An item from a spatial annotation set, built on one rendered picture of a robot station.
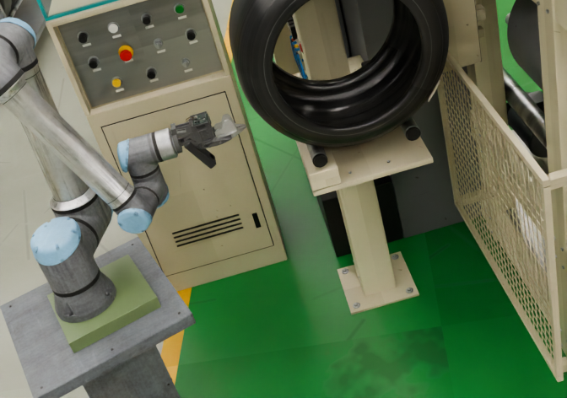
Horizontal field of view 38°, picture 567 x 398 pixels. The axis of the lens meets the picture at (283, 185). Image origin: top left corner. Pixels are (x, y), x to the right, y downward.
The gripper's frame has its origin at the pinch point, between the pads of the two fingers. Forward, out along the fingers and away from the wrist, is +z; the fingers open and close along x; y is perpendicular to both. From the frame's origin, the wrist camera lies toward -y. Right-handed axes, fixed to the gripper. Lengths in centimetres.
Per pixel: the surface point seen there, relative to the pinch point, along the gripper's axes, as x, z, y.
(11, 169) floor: 211, -142, -101
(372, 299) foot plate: 22, 27, -100
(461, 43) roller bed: 18, 73, -2
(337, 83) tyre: 16.2, 31.8, -2.5
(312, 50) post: 25.2, 27.5, 6.3
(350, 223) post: 25, 26, -64
